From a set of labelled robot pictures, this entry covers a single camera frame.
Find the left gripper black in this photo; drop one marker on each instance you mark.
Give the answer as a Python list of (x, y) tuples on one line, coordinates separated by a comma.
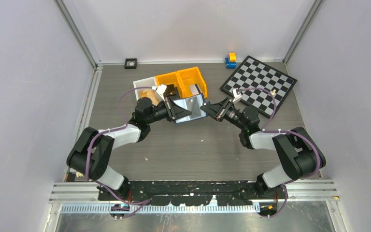
[(173, 110)]

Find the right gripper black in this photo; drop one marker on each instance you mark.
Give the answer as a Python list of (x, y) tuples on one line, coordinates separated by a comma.
[(219, 110)]

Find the blue leather card holder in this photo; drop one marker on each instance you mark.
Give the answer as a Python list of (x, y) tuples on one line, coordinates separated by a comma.
[(192, 104)]

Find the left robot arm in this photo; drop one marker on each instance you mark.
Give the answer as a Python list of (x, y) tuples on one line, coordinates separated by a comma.
[(91, 152)]

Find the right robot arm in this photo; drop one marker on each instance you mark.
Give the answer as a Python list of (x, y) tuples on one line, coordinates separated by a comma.
[(297, 153)]

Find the card in orange bin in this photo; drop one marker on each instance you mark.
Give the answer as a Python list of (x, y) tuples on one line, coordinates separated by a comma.
[(194, 89)]

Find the black object in bin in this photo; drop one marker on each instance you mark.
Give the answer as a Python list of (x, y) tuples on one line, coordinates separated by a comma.
[(171, 91)]

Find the tan items in white bin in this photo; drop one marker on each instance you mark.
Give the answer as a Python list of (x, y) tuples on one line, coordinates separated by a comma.
[(149, 93)]

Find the orange plastic bin left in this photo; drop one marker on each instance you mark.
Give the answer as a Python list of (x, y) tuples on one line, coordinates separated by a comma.
[(171, 78)]

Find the orange plastic bin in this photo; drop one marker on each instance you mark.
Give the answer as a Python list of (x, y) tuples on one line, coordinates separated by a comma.
[(171, 78), (189, 77)]

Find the orange plastic bin right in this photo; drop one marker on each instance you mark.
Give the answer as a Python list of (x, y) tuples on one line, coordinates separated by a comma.
[(189, 77)]

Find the white plastic bin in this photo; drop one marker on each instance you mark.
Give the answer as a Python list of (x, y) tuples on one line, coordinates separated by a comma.
[(146, 82)]

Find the black white chessboard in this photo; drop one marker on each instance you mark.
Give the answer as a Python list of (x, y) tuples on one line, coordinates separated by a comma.
[(259, 79)]

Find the small black square device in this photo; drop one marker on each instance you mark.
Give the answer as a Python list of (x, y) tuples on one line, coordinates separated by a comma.
[(130, 63)]

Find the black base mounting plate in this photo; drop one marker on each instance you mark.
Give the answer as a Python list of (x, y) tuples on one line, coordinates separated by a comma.
[(190, 193)]

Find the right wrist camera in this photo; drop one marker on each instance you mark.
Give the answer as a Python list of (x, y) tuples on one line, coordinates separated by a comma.
[(237, 95)]

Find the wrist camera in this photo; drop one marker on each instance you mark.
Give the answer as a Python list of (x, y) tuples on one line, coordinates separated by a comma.
[(160, 91), (237, 95)]

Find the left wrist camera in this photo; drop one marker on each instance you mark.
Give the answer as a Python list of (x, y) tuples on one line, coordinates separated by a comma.
[(160, 91)]

